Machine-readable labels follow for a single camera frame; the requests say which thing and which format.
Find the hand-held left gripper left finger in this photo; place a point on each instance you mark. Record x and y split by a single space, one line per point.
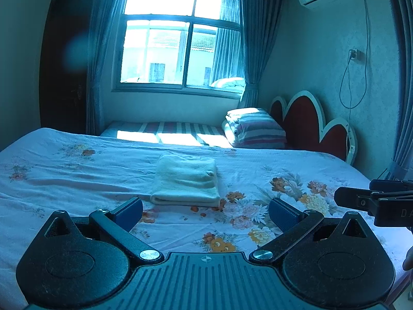
129 213

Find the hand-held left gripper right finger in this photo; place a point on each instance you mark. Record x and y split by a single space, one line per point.
283 216

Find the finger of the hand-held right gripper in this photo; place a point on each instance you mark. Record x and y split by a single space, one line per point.
351 198
390 185

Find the white towel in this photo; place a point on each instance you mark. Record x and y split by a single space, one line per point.
185 177

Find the person's right hand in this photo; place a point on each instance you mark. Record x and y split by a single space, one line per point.
409 261

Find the floral sheet bed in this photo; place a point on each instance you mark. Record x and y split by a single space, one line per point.
80 174

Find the striped mattress bed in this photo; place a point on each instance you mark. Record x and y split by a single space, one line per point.
155 132

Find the red scalloped headboard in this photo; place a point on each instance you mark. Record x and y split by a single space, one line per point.
309 122

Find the folded striped quilt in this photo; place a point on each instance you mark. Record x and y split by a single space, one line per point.
255 129

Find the blue window curtain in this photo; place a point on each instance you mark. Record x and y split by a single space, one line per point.
403 71
258 38
100 55

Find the white bedding on windowsill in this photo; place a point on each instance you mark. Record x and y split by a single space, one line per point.
229 83

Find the dark wooden wardrobe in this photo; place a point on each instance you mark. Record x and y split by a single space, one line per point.
61 64

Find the sliding glass window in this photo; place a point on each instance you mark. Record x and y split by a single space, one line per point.
167 38

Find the sheer window curtain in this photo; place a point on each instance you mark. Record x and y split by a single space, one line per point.
229 38

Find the wall socket with plug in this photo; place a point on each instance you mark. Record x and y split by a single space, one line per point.
355 55

